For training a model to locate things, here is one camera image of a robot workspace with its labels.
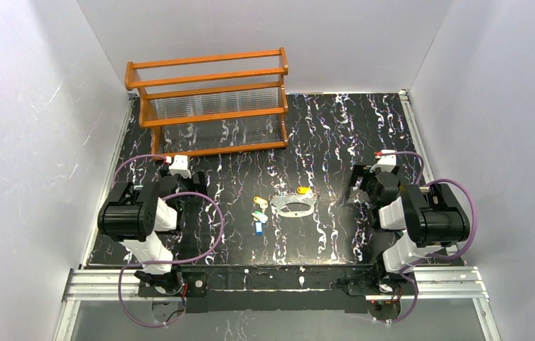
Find yellow key tag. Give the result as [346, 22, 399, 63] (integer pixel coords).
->
[296, 186, 312, 195]
[253, 196, 269, 210]

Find green key tag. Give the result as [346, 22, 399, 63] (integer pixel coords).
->
[252, 211, 269, 224]

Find silver keyring holder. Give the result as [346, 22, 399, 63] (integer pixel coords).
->
[270, 193, 318, 218]

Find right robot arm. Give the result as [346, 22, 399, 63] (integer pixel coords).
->
[349, 165, 477, 285]

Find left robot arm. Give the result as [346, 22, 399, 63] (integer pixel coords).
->
[97, 170, 207, 291]

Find yellow key tag on table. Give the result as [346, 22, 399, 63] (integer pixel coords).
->
[253, 196, 269, 210]

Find blue key tag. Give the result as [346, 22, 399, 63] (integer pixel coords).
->
[254, 221, 264, 236]

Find orange wooden shelf rack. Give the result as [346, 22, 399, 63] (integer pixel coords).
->
[124, 47, 289, 157]

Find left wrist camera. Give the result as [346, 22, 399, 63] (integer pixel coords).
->
[166, 155, 192, 178]

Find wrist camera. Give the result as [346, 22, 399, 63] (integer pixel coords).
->
[369, 150, 397, 173]
[166, 155, 192, 178]

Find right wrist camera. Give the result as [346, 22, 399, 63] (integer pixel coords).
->
[369, 150, 397, 173]

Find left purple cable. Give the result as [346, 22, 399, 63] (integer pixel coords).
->
[110, 153, 226, 329]

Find purple cable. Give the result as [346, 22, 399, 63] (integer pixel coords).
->
[110, 153, 226, 329]
[379, 150, 478, 325]

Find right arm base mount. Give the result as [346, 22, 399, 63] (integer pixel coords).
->
[335, 267, 419, 312]

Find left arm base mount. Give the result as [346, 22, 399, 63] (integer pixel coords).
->
[134, 267, 207, 298]

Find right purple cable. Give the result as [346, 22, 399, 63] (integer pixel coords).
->
[379, 150, 478, 325]

